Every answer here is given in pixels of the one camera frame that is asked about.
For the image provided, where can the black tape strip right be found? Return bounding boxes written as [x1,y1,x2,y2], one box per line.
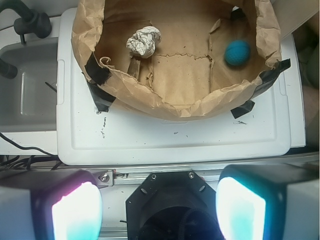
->
[231,100,255,119]

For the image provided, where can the blue ball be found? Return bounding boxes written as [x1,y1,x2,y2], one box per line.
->
[224,40,251,66]

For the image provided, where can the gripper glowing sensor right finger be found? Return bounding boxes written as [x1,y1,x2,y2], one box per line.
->
[215,163,320,240]

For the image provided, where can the brown paper-lined bin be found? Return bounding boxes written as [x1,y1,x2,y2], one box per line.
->
[71,0,291,121]

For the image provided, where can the black tape strip left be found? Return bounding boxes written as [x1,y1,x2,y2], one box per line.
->
[87,82,116,113]

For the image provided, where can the black tape strip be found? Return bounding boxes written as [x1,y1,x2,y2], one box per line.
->
[231,100,255,119]
[87,82,116,113]

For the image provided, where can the black octagonal mount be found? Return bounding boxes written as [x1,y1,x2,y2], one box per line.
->
[125,171,224,240]

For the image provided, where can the crumpled white paper ball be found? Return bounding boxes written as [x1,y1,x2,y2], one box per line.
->
[126,26,162,59]

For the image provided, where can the aluminium frame rail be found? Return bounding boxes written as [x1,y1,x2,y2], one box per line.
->
[87,152,320,187]

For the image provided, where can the grey plastic sink tray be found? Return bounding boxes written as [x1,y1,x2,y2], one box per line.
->
[0,37,58,133]

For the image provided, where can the white plastic bin lid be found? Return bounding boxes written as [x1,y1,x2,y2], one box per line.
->
[56,8,292,166]

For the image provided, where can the black cable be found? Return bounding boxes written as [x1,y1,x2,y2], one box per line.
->
[0,131,61,171]

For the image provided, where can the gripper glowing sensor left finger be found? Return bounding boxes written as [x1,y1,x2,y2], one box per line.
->
[0,169,103,240]

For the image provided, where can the black faucet fixture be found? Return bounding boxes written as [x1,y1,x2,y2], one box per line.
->
[0,0,52,45]

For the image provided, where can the black hose end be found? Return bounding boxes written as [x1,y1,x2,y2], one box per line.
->
[0,58,18,80]

